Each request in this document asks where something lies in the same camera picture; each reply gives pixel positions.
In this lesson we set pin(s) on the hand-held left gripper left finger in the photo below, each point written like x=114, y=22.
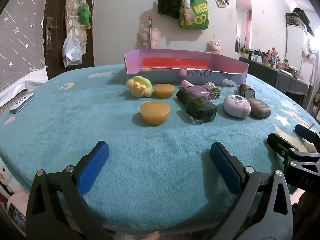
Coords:
x=93, y=167

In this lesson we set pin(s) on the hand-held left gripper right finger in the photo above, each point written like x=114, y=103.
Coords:
x=225, y=170

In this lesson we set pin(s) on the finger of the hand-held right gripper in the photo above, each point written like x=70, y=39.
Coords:
x=277, y=142
x=306, y=133

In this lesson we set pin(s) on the brown eyeshadow case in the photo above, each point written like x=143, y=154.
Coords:
x=260, y=108

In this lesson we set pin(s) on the pink round case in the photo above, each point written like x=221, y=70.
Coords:
x=236, y=106

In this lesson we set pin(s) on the glitter bottle with brown ball cap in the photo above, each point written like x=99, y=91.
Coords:
x=247, y=91

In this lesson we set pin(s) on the dark green nail polish bottle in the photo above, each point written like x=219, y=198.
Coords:
x=201, y=111

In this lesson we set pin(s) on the clear glass cup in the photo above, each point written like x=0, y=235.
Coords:
x=230, y=86

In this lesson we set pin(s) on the large amber soap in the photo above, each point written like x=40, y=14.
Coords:
x=155, y=113

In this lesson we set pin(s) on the pink nail polish bottle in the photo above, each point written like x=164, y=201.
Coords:
x=198, y=92

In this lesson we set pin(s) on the gold studded cylinder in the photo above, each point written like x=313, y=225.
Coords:
x=212, y=88

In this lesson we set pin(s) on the green hooded bear toy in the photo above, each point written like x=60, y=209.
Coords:
x=138, y=86

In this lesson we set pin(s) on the small amber soap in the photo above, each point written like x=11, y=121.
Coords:
x=164, y=91

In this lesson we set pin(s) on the pink cardboard box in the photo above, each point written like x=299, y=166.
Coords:
x=160, y=76

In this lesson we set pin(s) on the teal fleece blanket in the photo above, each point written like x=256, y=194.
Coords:
x=75, y=120

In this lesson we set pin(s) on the table with black cloth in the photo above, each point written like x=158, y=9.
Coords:
x=285, y=80

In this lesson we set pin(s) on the group of cosmetics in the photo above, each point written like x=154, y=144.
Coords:
x=272, y=58

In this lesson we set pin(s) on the snowman plush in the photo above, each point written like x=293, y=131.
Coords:
x=7, y=177

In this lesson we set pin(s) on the white framed board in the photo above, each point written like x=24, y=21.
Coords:
x=295, y=42

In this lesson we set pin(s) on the silver tin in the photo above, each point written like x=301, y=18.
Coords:
x=21, y=103

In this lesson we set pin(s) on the pink deer plush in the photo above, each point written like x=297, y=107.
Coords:
x=215, y=47

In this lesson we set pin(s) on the clear plastic bag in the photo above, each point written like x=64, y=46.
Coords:
x=72, y=51

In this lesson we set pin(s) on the red paper liner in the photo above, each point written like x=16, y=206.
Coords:
x=172, y=63

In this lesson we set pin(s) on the doorway with pink curtain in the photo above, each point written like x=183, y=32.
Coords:
x=243, y=22

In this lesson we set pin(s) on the pink pig plush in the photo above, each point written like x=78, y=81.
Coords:
x=155, y=36

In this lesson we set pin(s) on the green tote bag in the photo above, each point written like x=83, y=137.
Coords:
x=198, y=17

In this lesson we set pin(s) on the green plush toy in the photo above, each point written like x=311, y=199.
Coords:
x=84, y=13

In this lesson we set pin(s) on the panda plush charm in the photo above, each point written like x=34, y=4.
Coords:
x=186, y=3

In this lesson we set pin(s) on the dark wooden door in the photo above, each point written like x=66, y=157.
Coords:
x=53, y=5

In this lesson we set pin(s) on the black backpack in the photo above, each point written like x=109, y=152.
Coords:
x=170, y=2

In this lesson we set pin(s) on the star print wall sheet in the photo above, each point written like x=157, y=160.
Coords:
x=22, y=30

